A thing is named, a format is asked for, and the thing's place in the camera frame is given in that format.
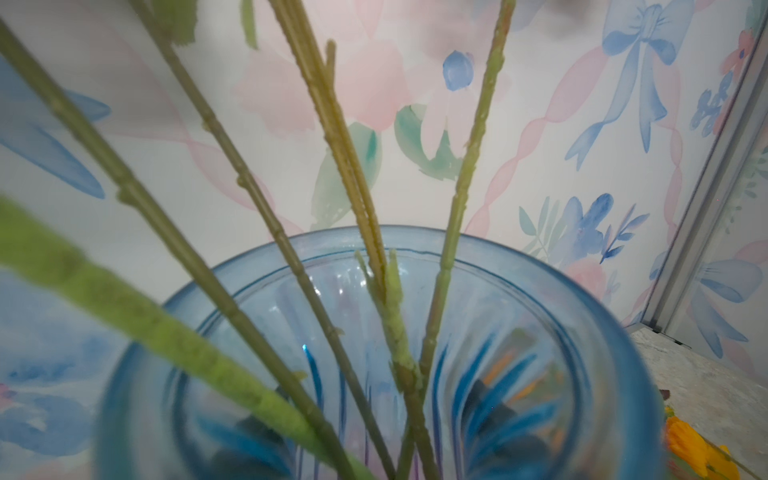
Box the white rose flower stem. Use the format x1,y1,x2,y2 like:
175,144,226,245
1,23,358,479

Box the aluminium corner post right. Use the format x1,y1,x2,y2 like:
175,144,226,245
642,20,767,333

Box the white lisianthus flower stem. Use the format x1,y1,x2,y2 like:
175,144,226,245
1,197,342,469

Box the orange poppy flower spray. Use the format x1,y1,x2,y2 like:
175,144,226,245
270,1,440,479

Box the blue purple glass vase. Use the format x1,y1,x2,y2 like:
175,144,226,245
92,224,667,480

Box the orange ranunculus flower spray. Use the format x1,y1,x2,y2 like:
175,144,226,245
664,406,759,480

